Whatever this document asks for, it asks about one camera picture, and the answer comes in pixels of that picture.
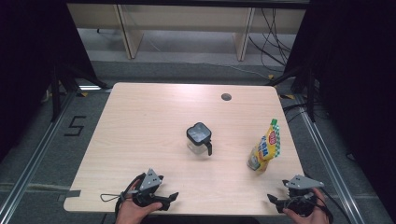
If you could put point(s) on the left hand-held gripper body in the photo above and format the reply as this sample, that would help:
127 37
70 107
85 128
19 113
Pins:
150 182

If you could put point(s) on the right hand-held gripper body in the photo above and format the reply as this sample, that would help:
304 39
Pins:
300 194

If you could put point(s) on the yellow seasoning pouch green spout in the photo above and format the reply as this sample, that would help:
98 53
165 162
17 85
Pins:
267 149

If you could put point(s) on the person's right hand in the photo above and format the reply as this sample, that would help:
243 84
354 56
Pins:
316 216

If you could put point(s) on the person's left hand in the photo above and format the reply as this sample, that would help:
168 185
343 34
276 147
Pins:
130 213

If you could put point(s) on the grey tape strip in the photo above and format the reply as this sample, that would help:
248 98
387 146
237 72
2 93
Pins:
70 194

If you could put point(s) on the yellow tape piece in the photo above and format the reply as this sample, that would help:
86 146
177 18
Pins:
271 76
289 96
84 94

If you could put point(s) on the black metal stand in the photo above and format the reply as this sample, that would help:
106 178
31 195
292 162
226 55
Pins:
56 93
309 93

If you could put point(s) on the black curtain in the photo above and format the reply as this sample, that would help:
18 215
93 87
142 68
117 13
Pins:
28 62
358 77

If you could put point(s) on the light wooden shelf unit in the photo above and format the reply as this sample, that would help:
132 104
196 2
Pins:
186 18

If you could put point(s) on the aluminium floor rail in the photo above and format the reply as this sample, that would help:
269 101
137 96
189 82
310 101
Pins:
37 149
327 155

